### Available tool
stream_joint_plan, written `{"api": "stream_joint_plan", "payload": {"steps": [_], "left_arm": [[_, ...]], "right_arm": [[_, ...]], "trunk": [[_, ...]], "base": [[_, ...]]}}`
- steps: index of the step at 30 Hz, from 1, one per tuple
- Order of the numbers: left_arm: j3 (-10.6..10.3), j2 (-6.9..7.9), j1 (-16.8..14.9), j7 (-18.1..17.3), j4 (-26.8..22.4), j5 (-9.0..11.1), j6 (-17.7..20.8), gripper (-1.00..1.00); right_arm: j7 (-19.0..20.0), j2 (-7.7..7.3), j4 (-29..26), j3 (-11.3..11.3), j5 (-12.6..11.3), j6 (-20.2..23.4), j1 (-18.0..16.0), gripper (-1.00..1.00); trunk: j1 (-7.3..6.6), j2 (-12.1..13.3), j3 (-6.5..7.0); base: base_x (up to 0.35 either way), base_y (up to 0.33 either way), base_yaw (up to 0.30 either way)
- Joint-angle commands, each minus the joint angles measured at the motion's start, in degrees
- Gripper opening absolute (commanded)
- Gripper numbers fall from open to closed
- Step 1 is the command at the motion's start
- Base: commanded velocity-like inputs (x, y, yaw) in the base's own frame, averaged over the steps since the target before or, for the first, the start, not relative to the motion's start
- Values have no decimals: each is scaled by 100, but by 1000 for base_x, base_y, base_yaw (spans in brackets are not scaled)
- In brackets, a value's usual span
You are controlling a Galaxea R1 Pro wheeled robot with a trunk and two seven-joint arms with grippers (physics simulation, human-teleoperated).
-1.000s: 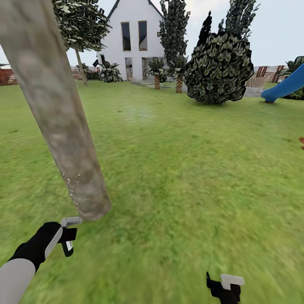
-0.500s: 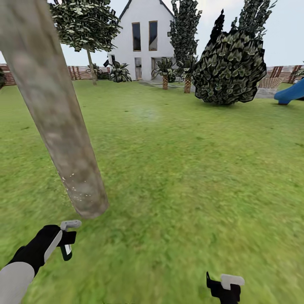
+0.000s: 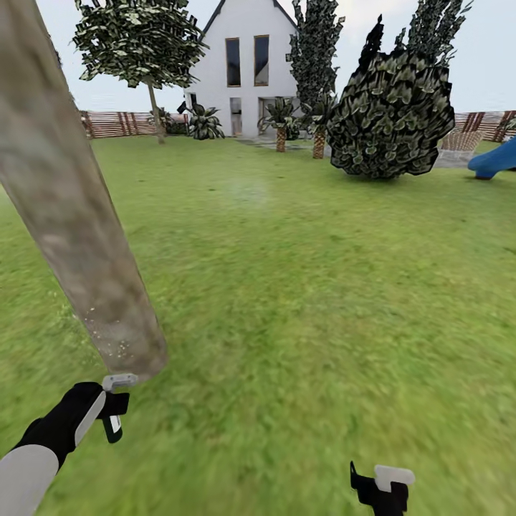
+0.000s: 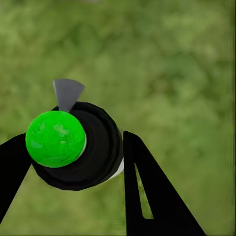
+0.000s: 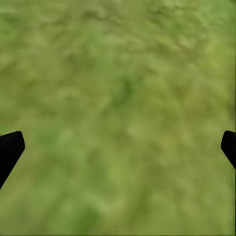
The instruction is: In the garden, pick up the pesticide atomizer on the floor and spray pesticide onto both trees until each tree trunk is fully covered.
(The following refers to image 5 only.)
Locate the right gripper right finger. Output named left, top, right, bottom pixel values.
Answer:
left=221, top=130, right=236, bottom=169

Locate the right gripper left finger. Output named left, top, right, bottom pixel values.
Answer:
left=0, top=131, right=25, bottom=189

